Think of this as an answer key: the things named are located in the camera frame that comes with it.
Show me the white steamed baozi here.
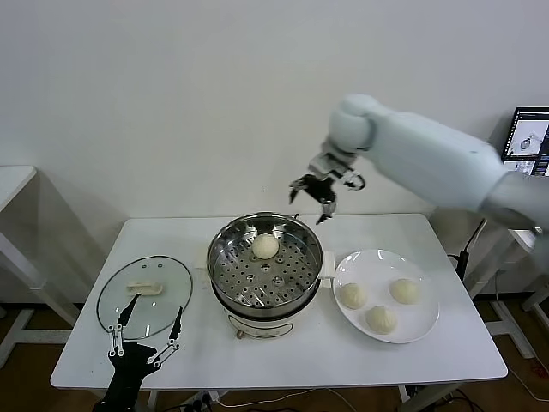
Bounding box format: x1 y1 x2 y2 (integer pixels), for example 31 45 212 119
339 282 368 310
251 233 279 260
389 278 421 306
365 305 399 336

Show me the white power strip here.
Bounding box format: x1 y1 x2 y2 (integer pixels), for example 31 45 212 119
179 391 218 411

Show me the grey open laptop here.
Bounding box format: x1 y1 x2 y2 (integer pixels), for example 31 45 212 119
500 106 549 177

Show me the black cable clamp post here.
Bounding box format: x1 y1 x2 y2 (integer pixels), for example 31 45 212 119
447 218 488 282

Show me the stainless steel steamer basket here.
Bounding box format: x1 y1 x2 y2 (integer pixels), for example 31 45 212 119
206 213 323 313

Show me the black right camera cable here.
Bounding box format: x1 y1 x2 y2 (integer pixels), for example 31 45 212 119
341 168 367 191

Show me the white side table with laptop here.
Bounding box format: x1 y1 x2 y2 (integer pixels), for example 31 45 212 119
465 214 549 360

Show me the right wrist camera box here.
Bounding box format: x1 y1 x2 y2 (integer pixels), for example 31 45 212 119
308 150 342 177

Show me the empty white side table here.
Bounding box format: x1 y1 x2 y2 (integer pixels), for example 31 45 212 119
0 165 82 370

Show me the white round plate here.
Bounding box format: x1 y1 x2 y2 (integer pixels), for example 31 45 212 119
332 249 441 345

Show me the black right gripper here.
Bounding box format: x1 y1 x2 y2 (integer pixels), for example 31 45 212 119
287 173 341 227

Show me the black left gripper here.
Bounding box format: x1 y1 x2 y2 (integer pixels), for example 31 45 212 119
97 293 184 407

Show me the glass pot lid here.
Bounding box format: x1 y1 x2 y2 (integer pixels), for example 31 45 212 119
95 256 194 342

